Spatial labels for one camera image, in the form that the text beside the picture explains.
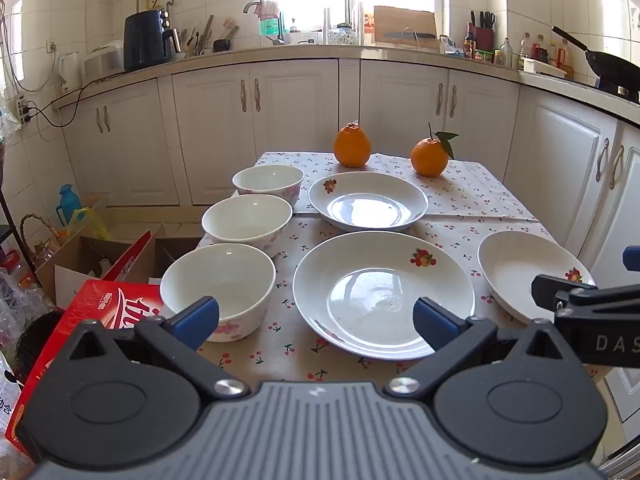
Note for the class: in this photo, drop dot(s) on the medium white floral bowl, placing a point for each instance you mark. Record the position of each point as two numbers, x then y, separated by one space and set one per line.
247 220

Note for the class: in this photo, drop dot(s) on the yellow plastic bag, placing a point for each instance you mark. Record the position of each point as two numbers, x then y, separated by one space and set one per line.
92 222

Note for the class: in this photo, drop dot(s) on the wicker basket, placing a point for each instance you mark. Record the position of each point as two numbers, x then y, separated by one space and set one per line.
40 250

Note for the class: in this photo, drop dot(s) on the clear glass bottle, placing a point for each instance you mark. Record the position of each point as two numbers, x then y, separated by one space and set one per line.
506 54

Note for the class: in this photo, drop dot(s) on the large white fruit-print plate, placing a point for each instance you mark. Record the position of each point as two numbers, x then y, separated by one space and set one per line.
380 300

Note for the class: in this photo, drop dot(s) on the kitchen faucet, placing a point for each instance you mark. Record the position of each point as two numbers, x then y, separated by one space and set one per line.
248 6

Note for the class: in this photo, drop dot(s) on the orange with green leaf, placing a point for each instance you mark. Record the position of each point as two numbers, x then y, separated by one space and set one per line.
428 157

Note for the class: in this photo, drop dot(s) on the cherry print tablecloth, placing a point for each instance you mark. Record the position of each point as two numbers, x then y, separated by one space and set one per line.
450 195

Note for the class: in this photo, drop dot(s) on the small black pot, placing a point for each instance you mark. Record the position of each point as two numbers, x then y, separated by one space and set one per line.
222 46

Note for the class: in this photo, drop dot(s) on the white power strip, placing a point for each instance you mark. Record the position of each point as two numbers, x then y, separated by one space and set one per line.
22 110

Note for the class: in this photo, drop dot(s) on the dark blue air fryer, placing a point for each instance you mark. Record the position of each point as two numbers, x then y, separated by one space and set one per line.
147 40

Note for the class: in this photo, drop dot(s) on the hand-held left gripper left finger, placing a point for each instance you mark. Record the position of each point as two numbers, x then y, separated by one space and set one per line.
200 317

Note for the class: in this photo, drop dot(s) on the orange without leaf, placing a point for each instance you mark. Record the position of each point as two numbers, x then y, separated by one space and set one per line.
352 147

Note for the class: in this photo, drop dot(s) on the pink cloth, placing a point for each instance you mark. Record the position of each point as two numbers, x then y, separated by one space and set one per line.
266 9

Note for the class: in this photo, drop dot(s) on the wooden cutting board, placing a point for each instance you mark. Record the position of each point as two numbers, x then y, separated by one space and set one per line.
405 20

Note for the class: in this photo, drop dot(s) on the large white floral bowl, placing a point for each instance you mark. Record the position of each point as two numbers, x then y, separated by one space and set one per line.
220 280

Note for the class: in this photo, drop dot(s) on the white electric kettle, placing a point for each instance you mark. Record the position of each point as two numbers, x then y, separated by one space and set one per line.
70 72

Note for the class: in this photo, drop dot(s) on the black wok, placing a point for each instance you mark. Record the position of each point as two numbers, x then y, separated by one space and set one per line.
612 67

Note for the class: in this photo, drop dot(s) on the green dish soap bottle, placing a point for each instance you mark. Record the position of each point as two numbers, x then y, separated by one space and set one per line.
269 26

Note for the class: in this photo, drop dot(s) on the white rice cooker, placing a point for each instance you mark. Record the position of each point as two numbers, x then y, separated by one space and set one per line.
102 60

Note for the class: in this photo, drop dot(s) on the small white floral bowl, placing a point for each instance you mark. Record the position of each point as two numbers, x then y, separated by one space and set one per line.
267 182

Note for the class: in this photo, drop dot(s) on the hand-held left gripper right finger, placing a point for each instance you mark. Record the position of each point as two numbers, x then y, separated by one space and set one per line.
434 324

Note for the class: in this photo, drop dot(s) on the white rectangular box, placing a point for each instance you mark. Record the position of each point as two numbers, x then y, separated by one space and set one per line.
542 67

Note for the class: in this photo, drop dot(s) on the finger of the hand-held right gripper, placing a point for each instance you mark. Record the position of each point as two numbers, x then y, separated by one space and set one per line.
631 258
550 290

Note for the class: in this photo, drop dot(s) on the utensil holder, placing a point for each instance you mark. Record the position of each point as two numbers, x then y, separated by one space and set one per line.
192 49

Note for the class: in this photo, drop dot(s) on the beige kitchen countertop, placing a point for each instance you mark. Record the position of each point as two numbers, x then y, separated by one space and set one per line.
300 51

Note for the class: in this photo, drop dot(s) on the dark red knife block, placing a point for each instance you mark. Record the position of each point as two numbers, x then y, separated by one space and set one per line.
483 35

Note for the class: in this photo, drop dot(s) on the glass jar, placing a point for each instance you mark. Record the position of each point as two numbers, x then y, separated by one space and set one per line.
344 35

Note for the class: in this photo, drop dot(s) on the red carton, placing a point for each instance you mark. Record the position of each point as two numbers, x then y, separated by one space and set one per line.
100 305

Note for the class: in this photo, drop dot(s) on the dark sauce bottle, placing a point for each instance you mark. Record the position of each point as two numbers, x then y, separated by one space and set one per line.
469 45

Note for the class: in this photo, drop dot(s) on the brown cardboard box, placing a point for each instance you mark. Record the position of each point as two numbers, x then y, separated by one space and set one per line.
75 265

